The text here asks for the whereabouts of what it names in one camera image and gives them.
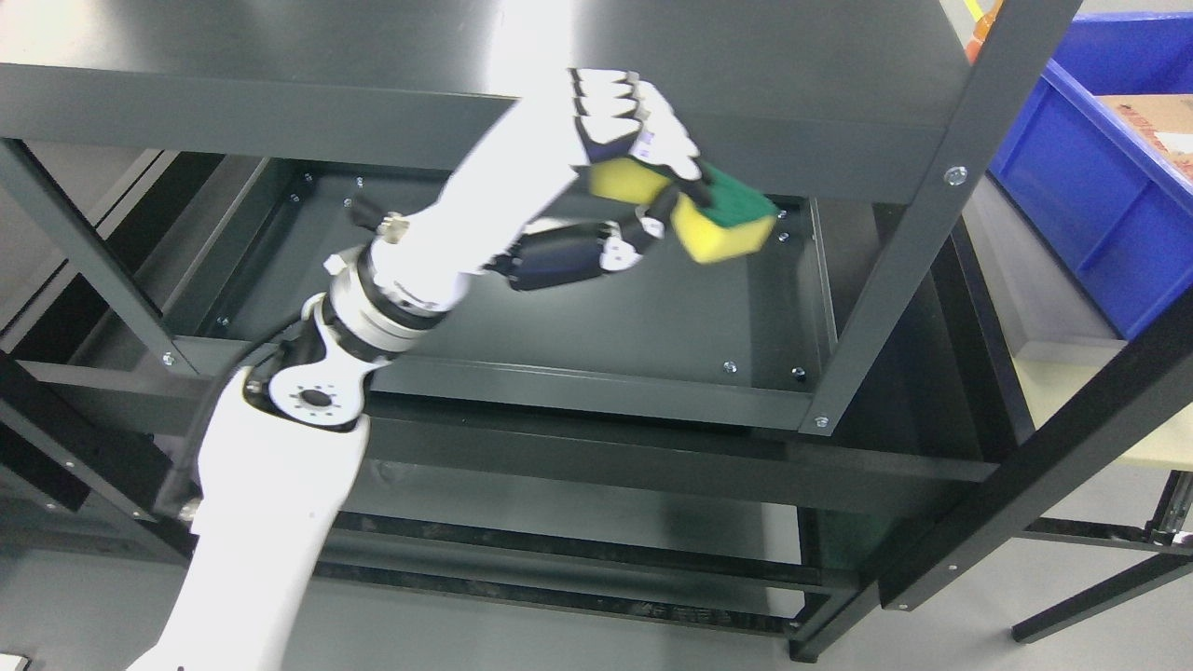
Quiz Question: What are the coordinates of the blue plastic bin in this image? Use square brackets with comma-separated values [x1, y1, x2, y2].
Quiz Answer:
[990, 12, 1192, 339]

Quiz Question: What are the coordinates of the green yellow sponge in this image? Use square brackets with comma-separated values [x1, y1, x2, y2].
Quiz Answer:
[588, 156, 780, 265]

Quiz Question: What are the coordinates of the dark metal shelf rack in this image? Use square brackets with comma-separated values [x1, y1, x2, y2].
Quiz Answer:
[4, 1, 1189, 661]

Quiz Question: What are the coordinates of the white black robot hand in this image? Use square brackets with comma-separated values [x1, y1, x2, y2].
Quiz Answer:
[367, 68, 711, 313]

